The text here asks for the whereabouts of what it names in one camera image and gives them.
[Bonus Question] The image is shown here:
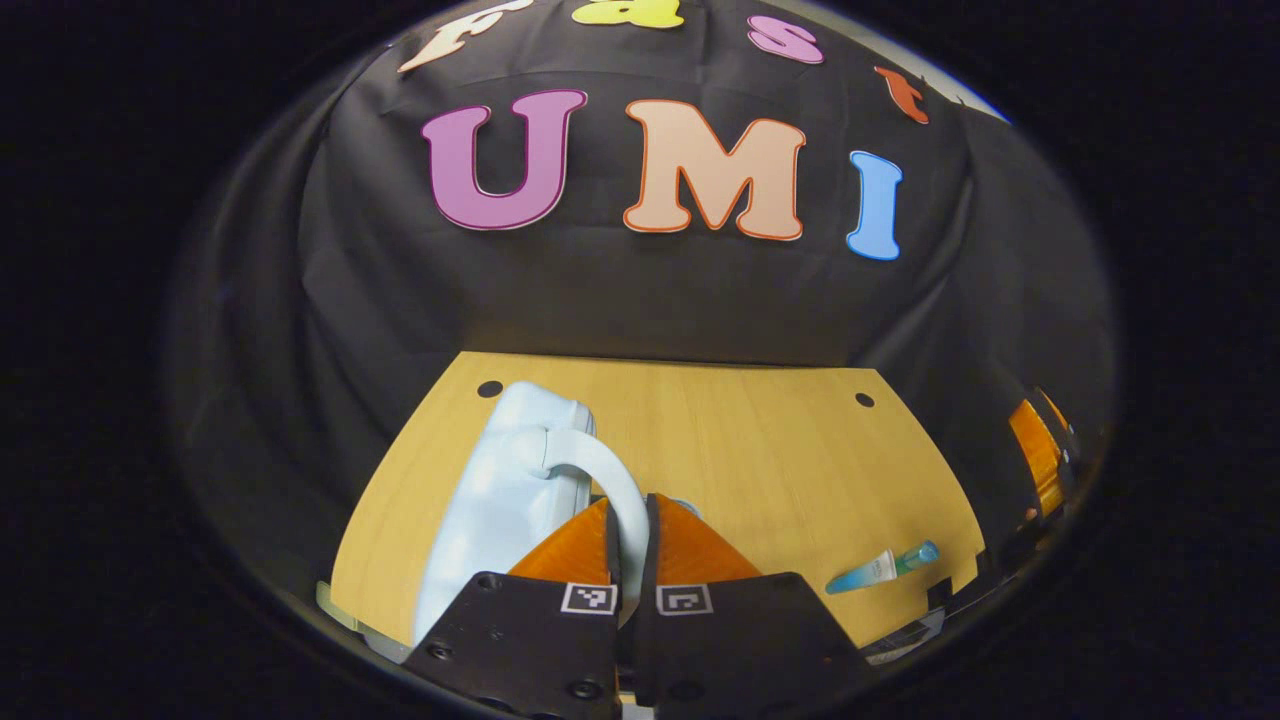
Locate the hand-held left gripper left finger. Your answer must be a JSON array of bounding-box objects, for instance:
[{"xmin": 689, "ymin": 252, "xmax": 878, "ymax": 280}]
[{"xmin": 398, "ymin": 495, "xmax": 626, "ymax": 720}]

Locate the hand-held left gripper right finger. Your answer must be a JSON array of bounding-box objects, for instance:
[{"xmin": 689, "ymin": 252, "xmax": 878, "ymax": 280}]
[{"xmin": 633, "ymin": 492, "xmax": 873, "ymax": 720}]

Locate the light blue suitcase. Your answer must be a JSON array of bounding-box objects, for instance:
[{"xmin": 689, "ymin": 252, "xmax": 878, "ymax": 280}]
[{"xmin": 410, "ymin": 380, "xmax": 701, "ymax": 651}]

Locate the white blue gradient tube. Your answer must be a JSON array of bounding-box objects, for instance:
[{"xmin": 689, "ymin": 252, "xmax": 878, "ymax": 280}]
[{"xmin": 825, "ymin": 550, "xmax": 898, "ymax": 597}]

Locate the black backdrop cloth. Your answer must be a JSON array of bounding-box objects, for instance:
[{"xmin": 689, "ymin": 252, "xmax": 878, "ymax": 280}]
[{"xmin": 165, "ymin": 0, "xmax": 1119, "ymax": 641}]

